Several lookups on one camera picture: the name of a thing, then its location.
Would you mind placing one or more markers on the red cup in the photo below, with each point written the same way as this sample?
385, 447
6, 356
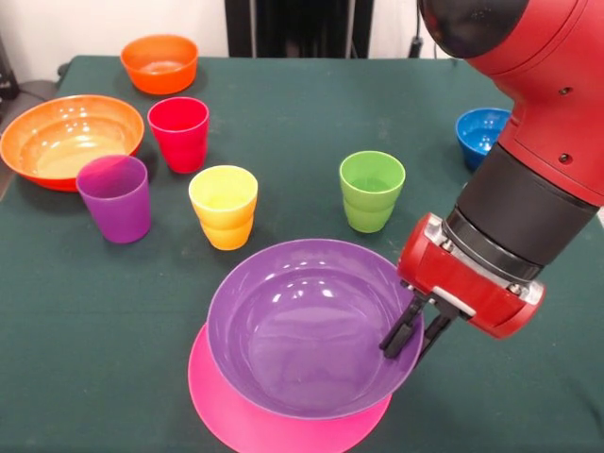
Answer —
179, 141

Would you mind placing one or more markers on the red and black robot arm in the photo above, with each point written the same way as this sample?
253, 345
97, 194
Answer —
528, 198

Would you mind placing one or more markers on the black pedestal foot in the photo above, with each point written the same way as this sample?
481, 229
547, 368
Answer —
40, 87

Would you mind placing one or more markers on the small orange bowl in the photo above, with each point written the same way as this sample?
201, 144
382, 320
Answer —
160, 75

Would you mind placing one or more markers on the pink bowl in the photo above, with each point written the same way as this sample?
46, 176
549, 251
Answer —
264, 429

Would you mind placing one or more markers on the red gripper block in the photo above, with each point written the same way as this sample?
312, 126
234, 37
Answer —
453, 283

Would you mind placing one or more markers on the yellow cup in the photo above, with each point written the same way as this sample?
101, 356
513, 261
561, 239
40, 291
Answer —
224, 222

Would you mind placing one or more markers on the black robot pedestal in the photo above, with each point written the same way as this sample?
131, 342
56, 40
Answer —
302, 28

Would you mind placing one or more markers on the blue bowl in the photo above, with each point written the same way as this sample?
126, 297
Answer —
476, 137

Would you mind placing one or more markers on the green cup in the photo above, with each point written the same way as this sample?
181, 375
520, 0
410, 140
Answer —
373, 198

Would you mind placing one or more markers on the purple cup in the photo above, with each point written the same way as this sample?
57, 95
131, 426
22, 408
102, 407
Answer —
115, 207

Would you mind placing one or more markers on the large orange bowl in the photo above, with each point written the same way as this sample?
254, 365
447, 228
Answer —
61, 137

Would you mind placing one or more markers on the purple bowl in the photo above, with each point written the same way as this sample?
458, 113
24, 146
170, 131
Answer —
307, 340

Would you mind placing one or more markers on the dark green tablecloth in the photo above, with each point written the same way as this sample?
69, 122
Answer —
94, 354

